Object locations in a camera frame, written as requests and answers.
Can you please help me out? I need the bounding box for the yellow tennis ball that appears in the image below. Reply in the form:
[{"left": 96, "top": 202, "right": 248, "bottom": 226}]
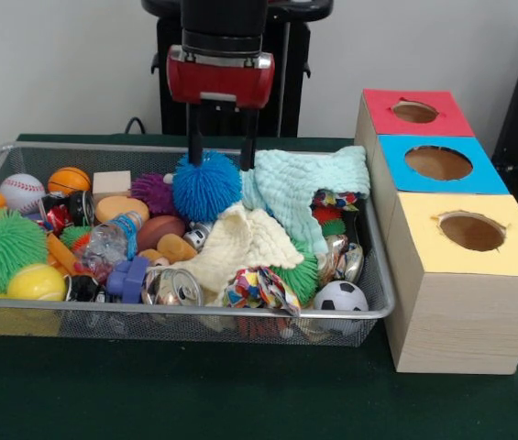
[{"left": 6, "top": 263, "right": 67, "bottom": 303}]

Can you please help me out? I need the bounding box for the purple fuzzy toy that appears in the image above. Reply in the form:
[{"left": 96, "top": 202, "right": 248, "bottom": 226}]
[{"left": 130, "top": 172, "right": 180, "bottom": 216}]

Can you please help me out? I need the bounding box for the black cable loop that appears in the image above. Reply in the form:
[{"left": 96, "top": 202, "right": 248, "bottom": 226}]
[{"left": 124, "top": 116, "right": 150, "bottom": 135}]

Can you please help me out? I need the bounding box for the white baseball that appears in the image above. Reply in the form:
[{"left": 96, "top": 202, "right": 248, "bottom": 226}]
[{"left": 0, "top": 173, "right": 47, "bottom": 215}]

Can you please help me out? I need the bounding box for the mint green waffle cloth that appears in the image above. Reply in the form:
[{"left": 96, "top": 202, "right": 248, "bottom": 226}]
[{"left": 239, "top": 146, "right": 372, "bottom": 256}]

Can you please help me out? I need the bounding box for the black and white soccer ball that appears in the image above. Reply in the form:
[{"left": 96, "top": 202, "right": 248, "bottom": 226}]
[{"left": 313, "top": 280, "right": 369, "bottom": 313}]

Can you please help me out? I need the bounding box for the blue fuzzy ball with eyes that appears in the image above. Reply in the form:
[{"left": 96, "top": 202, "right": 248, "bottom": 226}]
[{"left": 171, "top": 149, "right": 244, "bottom": 225}]

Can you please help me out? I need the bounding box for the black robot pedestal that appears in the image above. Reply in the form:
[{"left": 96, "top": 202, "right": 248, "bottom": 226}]
[{"left": 141, "top": 0, "right": 336, "bottom": 138}]

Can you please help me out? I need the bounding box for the brown toy football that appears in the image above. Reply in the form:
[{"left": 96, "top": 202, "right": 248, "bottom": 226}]
[{"left": 137, "top": 214, "right": 187, "bottom": 252}]

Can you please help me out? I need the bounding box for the dark green table cloth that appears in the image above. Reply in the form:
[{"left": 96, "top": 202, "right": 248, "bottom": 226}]
[{"left": 0, "top": 132, "right": 518, "bottom": 440}]

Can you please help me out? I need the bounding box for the green fuzzy ball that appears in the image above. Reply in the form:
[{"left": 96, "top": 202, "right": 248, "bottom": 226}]
[{"left": 0, "top": 208, "right": 49, "bottom": 293}]

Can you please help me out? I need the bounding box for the silver wire mesh bin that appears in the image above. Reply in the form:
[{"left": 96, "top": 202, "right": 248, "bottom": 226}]
[{"left": 0, "top": 141, "right": 396, "bottom": 348}]

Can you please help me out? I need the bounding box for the wooden box with three holes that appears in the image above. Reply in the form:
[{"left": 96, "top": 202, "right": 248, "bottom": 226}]
[{"left": 352, "top": 88, "right": 518, "bottom": 376}]

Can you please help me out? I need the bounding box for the cream waffle cloth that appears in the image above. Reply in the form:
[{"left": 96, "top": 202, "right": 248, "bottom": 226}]
[{"left": 166, "top": 203, "right": 305, "bottom": 308}]

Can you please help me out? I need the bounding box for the orange basketball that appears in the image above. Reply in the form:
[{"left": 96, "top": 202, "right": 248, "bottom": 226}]
[{"left": 47, "top": 166, "right": 93, "bottom": 196}]

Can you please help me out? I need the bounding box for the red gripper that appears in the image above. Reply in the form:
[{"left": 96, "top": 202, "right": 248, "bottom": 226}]
[{"left": 165, "top": 44, "right": 276, "bottom": 171}]

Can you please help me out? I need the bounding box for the crushed clear plastic bottle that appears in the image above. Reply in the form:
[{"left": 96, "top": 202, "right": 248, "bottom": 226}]
[{"left": 73, "top": 211, "right": 146, "bottom": 271}]

